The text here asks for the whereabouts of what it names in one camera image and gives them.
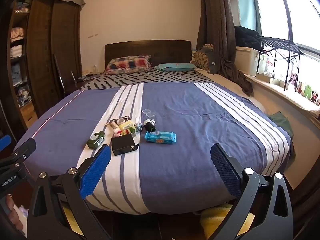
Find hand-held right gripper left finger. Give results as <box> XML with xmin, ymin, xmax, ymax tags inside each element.
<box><xmin>27</xmin><ymin>144</ymin><xmax>113</xmax><ymax>240</ymax></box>

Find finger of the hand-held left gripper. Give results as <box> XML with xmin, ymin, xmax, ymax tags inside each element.
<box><xmin>0</xmin><ymin>138</ymin><xmax>37</xmax><ymax>174</ymax></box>
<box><xmin>0</xmin><ymin>134</ymin><xmax>12</xmax><ymax>153</ymax></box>

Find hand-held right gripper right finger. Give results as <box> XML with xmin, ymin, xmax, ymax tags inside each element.
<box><xmin>211</xmin><ymin>144</ymin><xmax>294</xmax><ymax>240</ymax></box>

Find green bottle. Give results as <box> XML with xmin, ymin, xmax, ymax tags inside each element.
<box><xmin>87</xmin><ymin>131</ymin><xmax>105</xmax><ymax>149</ymax></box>

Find yellow bottle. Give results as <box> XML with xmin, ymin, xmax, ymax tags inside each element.
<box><xmin>118</xmin><ymin>120</ymin><xmax>133</xmax><ymax>131</ymax></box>

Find blue wet wipes packet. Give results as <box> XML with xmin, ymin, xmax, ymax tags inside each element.
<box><xmin>144</xmin><ymin>131</ymin><xmax>177</xmax><ymax>144</ymax></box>

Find person's left hand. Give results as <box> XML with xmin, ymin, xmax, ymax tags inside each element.
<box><xmin>0</xmin><ymin>194</ymin><xmax>25</xmax><ymax>238</ymax></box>

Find black box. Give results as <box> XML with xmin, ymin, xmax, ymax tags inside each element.
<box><xmin>111</xmin><ymin>133</ymin><xmax>139</xmax><ymax>156</ymax></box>

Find black and white sock roll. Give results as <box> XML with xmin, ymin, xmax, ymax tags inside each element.
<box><xmin>143</xmin><ymin>119</ymin><xmax>157</xmax><ymax>132</ymax></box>

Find green cloth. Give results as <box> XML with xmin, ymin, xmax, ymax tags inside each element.
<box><xmin>268</xmin><ymin>112</ymin><xmax>294</xmax><ymax>138</ymax></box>

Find dark wooden wardrobe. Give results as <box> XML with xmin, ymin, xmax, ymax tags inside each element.
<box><xmin>7</xmin><ymin>0</ymin><xmax>83</xmax><ymax>130</ymax></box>

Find folded clothes on shelves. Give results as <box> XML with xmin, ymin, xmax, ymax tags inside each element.
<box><xmin>10</xmin><ymin>1</ymin><xmax>33</xmax><ymax>108</ymax></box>

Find zebra pattern bed sheet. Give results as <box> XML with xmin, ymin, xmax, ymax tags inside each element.
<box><xmin>75</xmin><ymin>69</ymin><xmax>216</xmax><ymax>91</ymax></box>

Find plaid pillow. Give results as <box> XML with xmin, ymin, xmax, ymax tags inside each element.
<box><xmin>104</xmin><ymin>55</ymin><xmax>152</xmax><ymax>74</ymax></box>

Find white storage box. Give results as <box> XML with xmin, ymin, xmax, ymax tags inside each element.
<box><xmin>235</xmin><ymin>46</ymin><xmax>260</xmax><ymax>77</ymax></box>

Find brown patterned plush cushion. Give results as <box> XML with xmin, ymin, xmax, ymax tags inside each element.
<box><xmin>191</xmin><ymin>44</ymin><xmax>215</xmax><ymax>74</ymax></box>

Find monkey plush toy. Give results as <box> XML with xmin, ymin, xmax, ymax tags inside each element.
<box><xmin>287</xmin><ymin>73</ymin><xmax>299</xmax><ymax>86</ymax></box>

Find teal pillow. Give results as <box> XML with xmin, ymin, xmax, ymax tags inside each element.
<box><xmin>154</xmin><ymin>63</ymin><xmax>198</xmax><ymax>72</ymax></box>

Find dark wooden headboard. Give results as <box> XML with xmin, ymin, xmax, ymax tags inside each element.
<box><xmin>104</xmin><ymin>40</ymin><xmax>192</xmax><ymax>67</ymax></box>

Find black jacket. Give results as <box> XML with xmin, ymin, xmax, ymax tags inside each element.
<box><xmin>234</xmin><ymin>26</ymin><xmax>262</xmax><ymax>53</ymax></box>

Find black folding rack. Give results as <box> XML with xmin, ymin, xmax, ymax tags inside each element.
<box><xmin>257</xmin><ymin>35</ymin><xmax>305</xmax><ymax>91</ymax></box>

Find brown curtain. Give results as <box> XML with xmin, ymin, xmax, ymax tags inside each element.
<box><xmin>196</xmin><ymin>0</ymin><xmax>254</xmax><ymax>97</ymax></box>

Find window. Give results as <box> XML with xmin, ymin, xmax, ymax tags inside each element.
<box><xmin>250</xmin><ymin>0</ymin><xmax>320</xmax><ymax>64</ymax></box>

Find teal roller blind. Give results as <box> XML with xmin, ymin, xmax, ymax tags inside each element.
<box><xmin>235</xmin><ymin>0</ymin><xmax>258</xmax><ymax>32</ymax></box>

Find black metal folding frame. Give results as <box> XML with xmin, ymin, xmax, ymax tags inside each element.
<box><xmin>53</xmin><ymin>53</ymin><xmax>76</xmax><ymax>97</ymax></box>

